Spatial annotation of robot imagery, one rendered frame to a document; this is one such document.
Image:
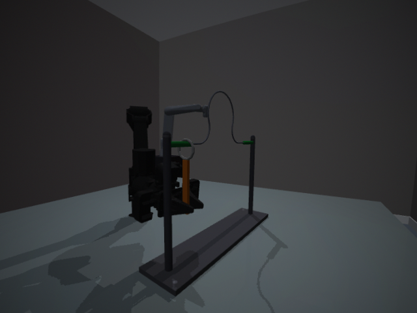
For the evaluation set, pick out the orange handle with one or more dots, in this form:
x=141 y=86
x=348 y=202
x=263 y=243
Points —
x=186 y=173

